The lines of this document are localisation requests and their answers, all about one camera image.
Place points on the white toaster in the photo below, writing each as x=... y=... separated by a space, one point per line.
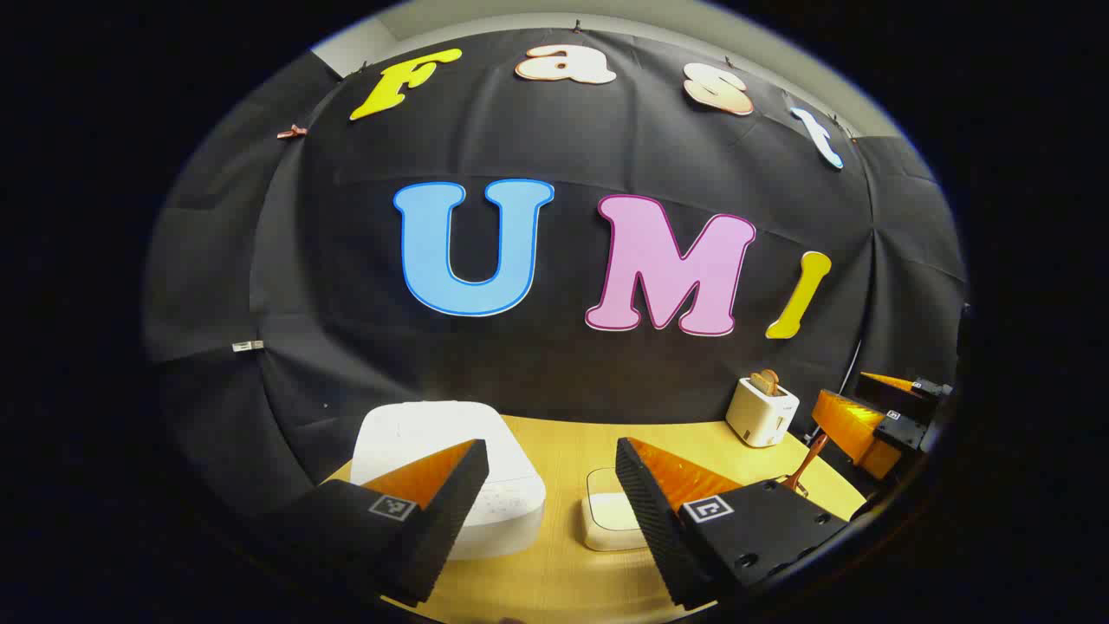
x=758 y=420

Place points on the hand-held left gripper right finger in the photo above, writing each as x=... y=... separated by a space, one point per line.
x=650 y=520

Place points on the white rice cooker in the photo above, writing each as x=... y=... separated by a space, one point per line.
x=433 y=433

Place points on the clear plastic container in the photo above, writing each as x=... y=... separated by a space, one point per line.
x=598 y=539

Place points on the toasted bread slice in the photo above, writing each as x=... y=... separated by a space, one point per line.
x=760 y=382
x=771 y=378

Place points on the black backdrop cloth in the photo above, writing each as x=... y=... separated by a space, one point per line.
x=346 y=260

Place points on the brown wooden spoon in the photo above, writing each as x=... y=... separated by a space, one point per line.
x=810 y=459

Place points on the white cloth clip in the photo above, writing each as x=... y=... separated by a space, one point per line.
x=247 y=346

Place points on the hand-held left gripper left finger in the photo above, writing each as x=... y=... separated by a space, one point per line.
x=450 y=511

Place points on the copper cloth clip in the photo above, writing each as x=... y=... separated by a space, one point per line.
x=292 y=132

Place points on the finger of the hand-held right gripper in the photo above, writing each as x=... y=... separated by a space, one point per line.
x=845 y=420
x=901 y=386

